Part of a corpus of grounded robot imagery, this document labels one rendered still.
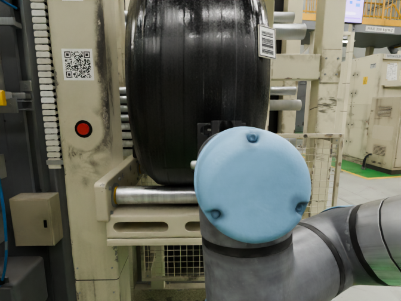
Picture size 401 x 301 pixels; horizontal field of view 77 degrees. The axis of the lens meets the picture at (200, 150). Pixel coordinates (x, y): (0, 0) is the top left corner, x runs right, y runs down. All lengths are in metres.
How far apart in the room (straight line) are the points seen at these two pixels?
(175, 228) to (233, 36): 0.44
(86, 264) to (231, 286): 0.68
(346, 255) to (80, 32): 0.69
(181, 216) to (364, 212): 0.43
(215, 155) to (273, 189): 0.04
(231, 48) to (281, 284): 0.38
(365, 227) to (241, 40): 0.36
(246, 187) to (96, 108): 0.59
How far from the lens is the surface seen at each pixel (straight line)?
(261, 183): 0.16
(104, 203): 0.63
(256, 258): 0.20
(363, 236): 0.27
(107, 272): 0.85
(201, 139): 0.37
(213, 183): 0.15
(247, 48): 0.49
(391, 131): 5.10
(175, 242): 0.65
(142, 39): 0.50
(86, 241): 0.82
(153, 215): 0.63
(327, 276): 0.26
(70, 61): 0.74
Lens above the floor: 1.12
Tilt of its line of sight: 10 degrees down
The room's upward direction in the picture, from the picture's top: straight up
